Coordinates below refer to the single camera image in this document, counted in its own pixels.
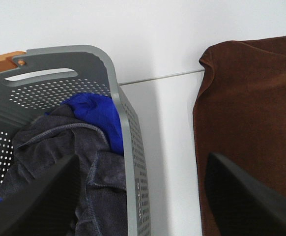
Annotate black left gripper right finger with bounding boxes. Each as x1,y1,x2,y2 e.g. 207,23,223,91
204,152,286,236

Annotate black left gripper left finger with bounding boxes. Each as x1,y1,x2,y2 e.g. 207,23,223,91
0,155,80,236

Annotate brown towel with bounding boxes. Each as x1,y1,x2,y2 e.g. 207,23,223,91
193,36,286,236

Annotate dark grey towel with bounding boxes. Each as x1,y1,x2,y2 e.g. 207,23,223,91
0,105,128,236

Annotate blue cloth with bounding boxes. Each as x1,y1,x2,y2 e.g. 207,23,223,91
0,93,126,205

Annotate grey perforated plastic basket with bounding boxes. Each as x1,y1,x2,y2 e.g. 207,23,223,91
0,45,151,236

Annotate orange wooden basket handle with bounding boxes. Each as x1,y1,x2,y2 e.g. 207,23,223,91
0,51,26,72

